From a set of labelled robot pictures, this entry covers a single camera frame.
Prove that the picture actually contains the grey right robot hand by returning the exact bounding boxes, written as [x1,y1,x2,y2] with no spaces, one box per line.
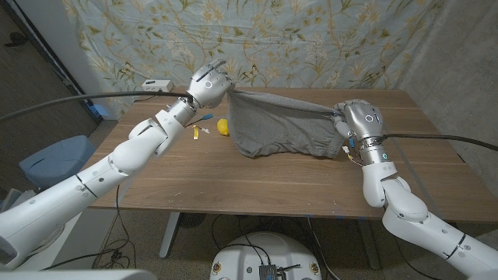
[333,99,384,142]

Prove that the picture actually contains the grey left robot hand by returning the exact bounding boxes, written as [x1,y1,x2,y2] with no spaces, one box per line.
[188,58,236,110]

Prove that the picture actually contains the grey fabric shorts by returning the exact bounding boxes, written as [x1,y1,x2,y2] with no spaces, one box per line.
[226,89,347,159]

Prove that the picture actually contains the yellow lemon-shaped ball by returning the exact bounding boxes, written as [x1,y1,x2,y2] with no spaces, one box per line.
[216,117,230,137]

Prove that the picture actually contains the white power strip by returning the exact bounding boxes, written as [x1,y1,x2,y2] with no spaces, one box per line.
[141,79,174,93]

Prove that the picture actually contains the floral printed backdrop cloth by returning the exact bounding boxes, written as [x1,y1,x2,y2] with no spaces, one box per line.
[61,0,444,120]

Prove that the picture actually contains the white robot torso base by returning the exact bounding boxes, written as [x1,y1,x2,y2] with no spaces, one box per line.
[209,231,323,280]

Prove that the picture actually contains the blue plastic bin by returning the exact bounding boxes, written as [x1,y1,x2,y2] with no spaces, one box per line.
[18,135,97,191]

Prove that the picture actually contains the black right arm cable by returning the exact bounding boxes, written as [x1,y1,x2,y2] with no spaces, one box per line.
[379,133,498,152]

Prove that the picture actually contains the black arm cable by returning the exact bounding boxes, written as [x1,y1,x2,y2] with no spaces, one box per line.
[379,133,498,152]
[0,90,194,122]

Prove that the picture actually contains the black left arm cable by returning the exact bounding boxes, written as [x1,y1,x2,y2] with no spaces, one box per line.
[0,90,194,122]

